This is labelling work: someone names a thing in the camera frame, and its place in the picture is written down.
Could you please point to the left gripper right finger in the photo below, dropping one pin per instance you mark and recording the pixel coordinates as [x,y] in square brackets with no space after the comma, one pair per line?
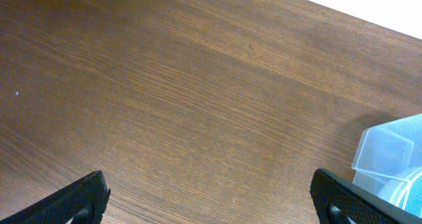
[339,201]

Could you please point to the clear plastic storage container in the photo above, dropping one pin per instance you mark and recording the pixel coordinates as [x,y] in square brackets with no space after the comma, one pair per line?
[387,163]

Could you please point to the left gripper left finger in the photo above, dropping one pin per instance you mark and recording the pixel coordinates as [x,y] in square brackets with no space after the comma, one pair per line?
[83,201]

